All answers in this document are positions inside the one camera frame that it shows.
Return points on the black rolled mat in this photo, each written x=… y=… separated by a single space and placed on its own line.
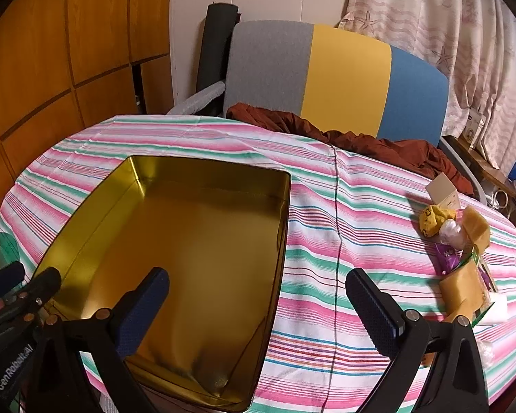
x=219 y=25

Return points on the yellow smiley sock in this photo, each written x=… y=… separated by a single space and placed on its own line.
x=432 y=218

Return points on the dark red blanket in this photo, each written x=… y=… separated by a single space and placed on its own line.
x=416 y=156

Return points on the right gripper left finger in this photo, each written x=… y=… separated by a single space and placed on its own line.
x=110 y=335

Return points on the clear plastic bottle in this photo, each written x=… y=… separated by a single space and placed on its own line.
x=452 y=234

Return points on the cream cardboard box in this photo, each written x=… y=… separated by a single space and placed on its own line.
x=443 y=193

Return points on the striped pink green bedspread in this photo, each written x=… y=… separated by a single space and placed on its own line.
x=346 y=211

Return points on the tan sponge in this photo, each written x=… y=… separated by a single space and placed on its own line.
x=454 y=303

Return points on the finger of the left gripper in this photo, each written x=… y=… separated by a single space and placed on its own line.
x=33 y=296
x=10 y=277

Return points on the beige patterned curtain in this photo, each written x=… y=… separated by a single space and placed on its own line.
x=473 y=43

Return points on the green edged cracker packet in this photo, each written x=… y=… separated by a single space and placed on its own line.
x=479 y=287

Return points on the wooden side desk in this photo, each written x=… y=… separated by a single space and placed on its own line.
x=500 y=192

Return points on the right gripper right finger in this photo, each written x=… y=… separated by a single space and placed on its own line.
x=455 y=382

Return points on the purple snack packet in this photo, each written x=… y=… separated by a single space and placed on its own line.
x=447 y=258

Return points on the white wrapped roll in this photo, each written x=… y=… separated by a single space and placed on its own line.
x=199 y=100

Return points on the grey yellow blue headboard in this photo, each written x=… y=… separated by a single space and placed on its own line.
x=336 y=79

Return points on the wooden wardrobe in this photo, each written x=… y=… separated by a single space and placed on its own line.
x=66 y=65

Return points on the gold metal tin box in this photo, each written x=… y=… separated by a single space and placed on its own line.
x=219 y=230

